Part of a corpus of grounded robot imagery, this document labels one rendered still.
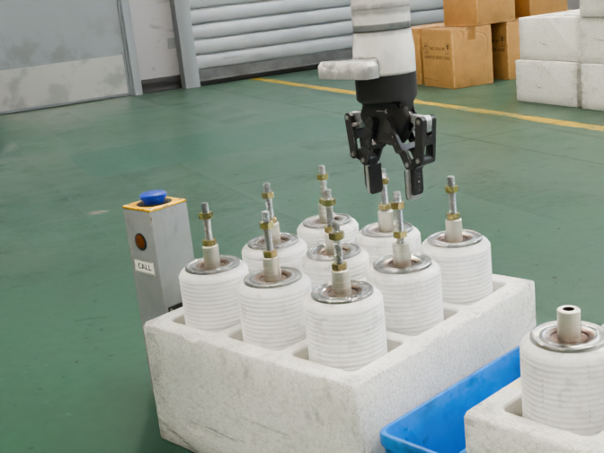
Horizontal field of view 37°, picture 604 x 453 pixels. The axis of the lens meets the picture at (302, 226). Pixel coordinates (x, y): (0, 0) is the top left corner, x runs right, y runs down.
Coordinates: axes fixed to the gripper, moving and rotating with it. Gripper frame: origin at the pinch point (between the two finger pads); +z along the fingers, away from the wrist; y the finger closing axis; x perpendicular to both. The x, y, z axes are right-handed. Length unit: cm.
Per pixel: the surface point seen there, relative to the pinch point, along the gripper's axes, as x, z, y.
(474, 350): -4.7, 22.1, -7.6
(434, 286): -0.9, 12.6, -5.1
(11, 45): -145, -8, 477
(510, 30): -308, 7, 221
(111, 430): 26, 36, 37
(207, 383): 21.4, 23.7, 15.6
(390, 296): 4.2, 13.0, -2.3
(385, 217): -9.5, 8.1, 12.0
